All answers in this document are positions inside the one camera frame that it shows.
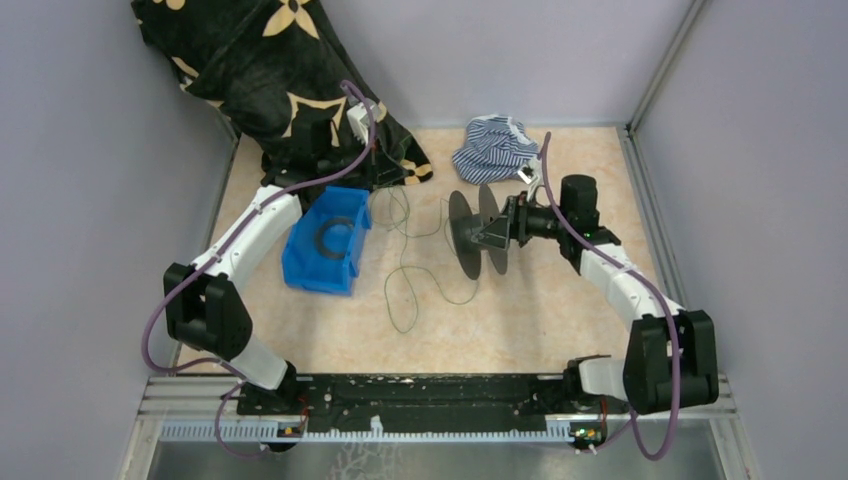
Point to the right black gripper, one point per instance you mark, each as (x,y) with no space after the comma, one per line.
(498,233)

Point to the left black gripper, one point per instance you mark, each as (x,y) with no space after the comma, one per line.
(387,171)

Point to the black cable spool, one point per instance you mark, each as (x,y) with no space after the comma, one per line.
(469,255)

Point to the blue plastic bin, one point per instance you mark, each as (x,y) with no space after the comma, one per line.
(324,248)

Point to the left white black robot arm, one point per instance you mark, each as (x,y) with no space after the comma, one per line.
(202,304)

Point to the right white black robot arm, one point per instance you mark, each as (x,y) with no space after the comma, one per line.
(671,351)

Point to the blue white striped cloth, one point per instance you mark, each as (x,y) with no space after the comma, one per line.
(494,149)

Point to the black beige floral blanket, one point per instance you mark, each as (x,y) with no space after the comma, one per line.
(266,64)

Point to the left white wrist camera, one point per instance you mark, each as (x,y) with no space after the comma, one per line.
(361,116)

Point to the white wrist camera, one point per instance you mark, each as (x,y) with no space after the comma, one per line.
(361,116)
(530,174)

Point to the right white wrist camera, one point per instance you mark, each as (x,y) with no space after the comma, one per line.
(530,174)

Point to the aluminium frame rail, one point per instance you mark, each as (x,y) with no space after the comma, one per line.
(188,397)

